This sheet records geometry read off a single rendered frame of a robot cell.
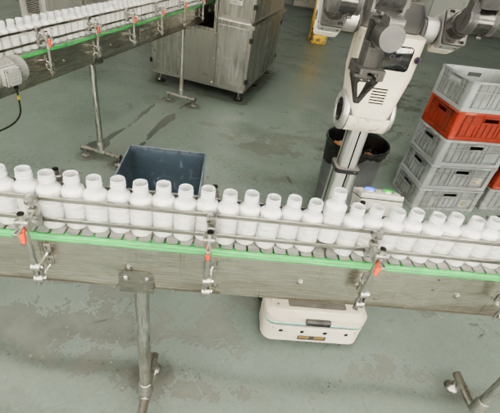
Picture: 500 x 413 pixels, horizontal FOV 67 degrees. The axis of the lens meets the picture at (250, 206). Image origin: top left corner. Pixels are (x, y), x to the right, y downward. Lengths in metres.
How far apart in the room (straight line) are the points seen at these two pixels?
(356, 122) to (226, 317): 1.24
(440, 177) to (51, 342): 2.93
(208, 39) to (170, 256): 3.82
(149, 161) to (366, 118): 0.90
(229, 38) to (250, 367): 3.56
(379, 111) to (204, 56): 3.41
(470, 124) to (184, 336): 2.48
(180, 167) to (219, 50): 3.15
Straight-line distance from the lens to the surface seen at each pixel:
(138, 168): 1.67
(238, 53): 4.60
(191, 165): 1.62
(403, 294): 1.28
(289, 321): 1.95
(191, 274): 1.12
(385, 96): 1.56
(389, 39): 0.94
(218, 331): 2.10
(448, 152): 3.29
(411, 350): 2.38
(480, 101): 3.21
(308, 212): 1.03
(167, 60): 4.98
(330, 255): 1.12
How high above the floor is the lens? 1.72
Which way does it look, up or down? 36 degrees down
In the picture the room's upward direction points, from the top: 10 degrees clockwise
